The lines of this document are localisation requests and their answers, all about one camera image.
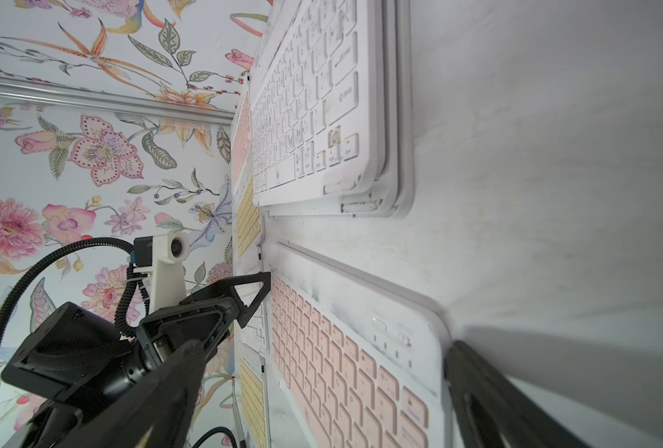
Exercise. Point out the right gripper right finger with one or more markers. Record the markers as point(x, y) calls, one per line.
point(492, 412)

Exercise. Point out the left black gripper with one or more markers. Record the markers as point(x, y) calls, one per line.
point(80, 365)

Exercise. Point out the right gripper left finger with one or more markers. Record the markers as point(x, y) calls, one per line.
point(159, 409)

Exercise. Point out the pink keyboard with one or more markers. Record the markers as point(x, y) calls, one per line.
point(360, 358)
point(241, 139)

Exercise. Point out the yellow keyboard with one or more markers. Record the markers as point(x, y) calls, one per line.
point(247, 221)
point(252, 395)
point(392, 193)

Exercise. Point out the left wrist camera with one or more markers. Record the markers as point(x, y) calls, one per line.
point(160, 259)

